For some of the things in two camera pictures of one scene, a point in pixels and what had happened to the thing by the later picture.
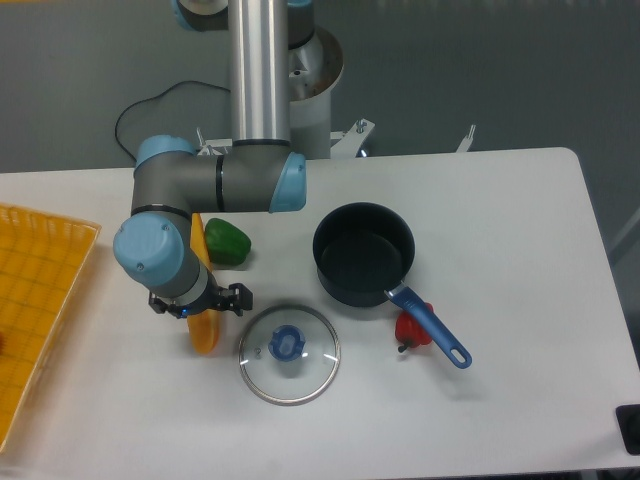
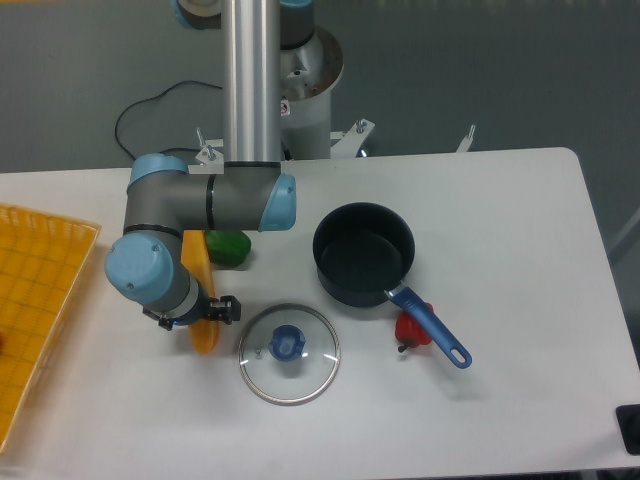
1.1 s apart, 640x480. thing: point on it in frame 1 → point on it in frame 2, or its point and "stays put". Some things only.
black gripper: x=211 y=296 → x=225 y=309
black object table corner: x=628 y=418 stays put
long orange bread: x=203 y=328 stays put
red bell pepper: x=409 y=332 stays put
